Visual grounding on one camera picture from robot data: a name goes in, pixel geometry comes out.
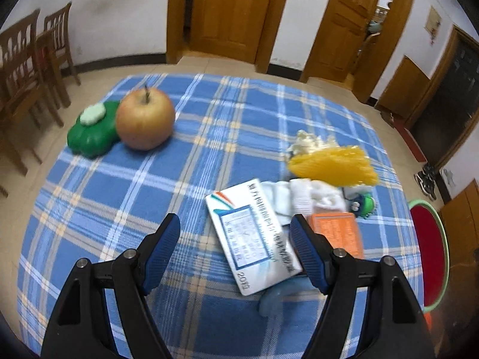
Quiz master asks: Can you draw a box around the white medicine box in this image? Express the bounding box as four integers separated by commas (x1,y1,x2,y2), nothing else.
205,177,304,295

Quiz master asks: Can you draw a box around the dark doorway door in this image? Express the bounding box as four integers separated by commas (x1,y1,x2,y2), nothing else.
408,26,479,165

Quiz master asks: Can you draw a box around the red yellow apple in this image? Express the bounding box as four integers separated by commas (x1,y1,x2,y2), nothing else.
115,85,176,151

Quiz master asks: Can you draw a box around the blue plaid tablecloth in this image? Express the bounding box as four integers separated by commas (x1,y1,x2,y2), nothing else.
17,73,425,359

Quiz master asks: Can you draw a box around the white folded cloth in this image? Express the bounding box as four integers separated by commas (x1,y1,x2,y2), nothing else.
260,179,347,217

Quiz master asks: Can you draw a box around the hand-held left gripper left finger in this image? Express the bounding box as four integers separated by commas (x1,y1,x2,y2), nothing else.
40,213,181,359

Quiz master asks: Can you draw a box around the orange medicine box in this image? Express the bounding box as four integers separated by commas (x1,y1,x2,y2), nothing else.
307,212,365,259

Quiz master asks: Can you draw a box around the red floor mat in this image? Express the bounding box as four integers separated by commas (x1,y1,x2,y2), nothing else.
395,125,427,163

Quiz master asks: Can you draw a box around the long wooden cabinet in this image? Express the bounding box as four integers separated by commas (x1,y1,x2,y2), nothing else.
438,179,479,270

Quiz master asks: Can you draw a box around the beige wall panel box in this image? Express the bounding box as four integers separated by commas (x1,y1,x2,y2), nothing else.
425,5,444,32

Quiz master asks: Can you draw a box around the small green toy figure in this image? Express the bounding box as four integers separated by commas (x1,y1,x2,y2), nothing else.
344,187,379,219

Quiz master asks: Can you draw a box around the closed wooden door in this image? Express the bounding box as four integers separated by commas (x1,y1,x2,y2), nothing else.
189,0,279,64

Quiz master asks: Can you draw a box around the green clover-shaped toy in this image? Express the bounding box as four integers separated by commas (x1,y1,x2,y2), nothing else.
66,101,121,158

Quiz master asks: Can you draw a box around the red basin with green rim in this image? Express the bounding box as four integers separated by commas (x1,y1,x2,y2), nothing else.
407,199,450,313

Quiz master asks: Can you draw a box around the wooden chair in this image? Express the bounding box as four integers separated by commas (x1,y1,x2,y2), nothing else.
0,8,65,176
35,1,82,109

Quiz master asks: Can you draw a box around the black white sneaker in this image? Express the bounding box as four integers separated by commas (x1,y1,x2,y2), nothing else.
415,165,438,200

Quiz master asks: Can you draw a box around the crumpled white tissue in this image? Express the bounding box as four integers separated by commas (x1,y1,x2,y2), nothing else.
287,130,339,156

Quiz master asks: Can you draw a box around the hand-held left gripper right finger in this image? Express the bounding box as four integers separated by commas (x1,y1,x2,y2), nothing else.
289,213,436,359

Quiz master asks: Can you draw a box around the open wooden door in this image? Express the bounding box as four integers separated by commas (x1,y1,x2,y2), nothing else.
305,0,384,83

